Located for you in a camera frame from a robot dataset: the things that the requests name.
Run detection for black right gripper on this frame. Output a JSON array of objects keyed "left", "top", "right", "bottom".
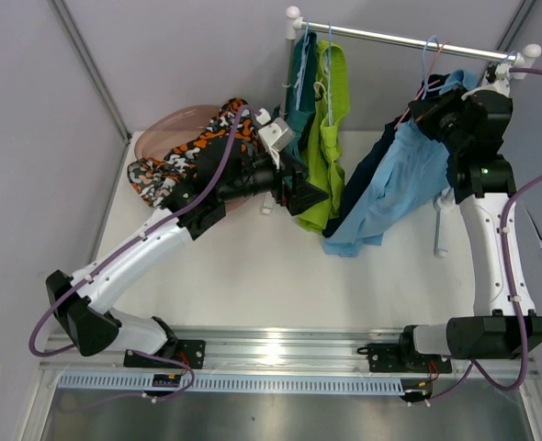
[{"left": 409, "top": 85, "right": 471, "bottom": 155}]

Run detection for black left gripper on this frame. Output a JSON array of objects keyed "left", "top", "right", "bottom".
[{"left": 220, "top": 147, "right": 329, "bottom": 216}]

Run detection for navy blue shorts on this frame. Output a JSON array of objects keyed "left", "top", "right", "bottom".
[{"left": 322, "top": 75, "right": 451, "bottom": 239}]

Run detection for light blue shorts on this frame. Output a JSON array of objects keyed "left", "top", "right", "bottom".
[{"left": 322, "top": 68, "right": 481, "bottom": 258}]

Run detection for pink wire hanger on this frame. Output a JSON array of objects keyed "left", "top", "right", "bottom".
[{"left": 395, "top": 41, "right": 451, "bottom": 128}]

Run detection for blue wire hanger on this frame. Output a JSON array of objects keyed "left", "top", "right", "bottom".
[{"left": 500, "top": 51, "right": 521, "bottom": 66}]

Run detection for orange camouflage shorts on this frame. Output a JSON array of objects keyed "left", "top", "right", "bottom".
[{"left": 127, "top": 97, "right": 247, "bottom": 208}]

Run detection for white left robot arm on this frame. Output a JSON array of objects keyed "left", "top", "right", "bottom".
[{"left": 46, "top": 133, "right": 328, "bottom": 368}]

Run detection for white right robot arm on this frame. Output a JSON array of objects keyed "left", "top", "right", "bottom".
[{"left": 396, "top": 87, "right": 542, "bottom": 371}]

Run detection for lime green shorts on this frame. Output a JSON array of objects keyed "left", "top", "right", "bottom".
[{"left": 298, "top": 40, "right": 350, "bottom": 234}]

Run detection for teal green shorts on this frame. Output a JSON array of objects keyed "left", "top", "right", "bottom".
[{"left": 285, "top": 31, "right": 318, "bottom": 164}]

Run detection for blue hanger under teal shorts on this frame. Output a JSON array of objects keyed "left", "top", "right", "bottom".
[{"left": 293, "top": 26, "right": 311, "bottom": 110}]

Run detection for silver clothes rack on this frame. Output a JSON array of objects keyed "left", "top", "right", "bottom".
[{"left": 279, "top": 6, "right": 541, "bottom": 257}]

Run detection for pink translucent plastic basin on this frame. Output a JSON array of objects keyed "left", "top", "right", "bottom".
[{"left": 127, "top": 97, "right": 267, "bottom": 209}]

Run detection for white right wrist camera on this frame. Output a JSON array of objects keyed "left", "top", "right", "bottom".
[{"left": 480, "top": 62, "right": 512, "bottom": 97}]

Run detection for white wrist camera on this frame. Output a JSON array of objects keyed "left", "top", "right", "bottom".
[
  {"left": 254, "top": 108, "right": 295, "bottom": 170},
  {"left": 480, "top": 62, "right": 512, "bottom": 97}
]

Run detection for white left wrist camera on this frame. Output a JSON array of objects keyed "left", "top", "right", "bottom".
[{"left": 254, "top": 108, "right": 295, "bottom": 170}]

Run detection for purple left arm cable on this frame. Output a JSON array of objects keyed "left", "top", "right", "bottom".
[{"left": 28, "top": 104, "right": 263, "bottom": 408}]

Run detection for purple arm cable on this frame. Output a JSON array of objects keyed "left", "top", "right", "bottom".
[
  {"left": 28, "top": 104, "right": 263, "bottom": 408},
  {"left": 411, "top": 67, "right": 542, "bottom": 410}
]

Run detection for aluminium mounting rail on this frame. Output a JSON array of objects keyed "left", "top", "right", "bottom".
[{"left": 39, "top": 325, "right": 541, "bottom": 396}]

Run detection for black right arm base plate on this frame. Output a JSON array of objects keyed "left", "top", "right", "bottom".
[{"left": 356, "top": 344, "right": 452, "bottom": 374}]

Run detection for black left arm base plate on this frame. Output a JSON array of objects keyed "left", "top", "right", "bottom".
[{"left": 123, "top": 339, "right": 207, "bottom": 369}]

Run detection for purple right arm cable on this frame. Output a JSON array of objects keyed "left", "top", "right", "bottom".
[{"left": 411, "top": 67, "right": 542, "bottom": 410}]

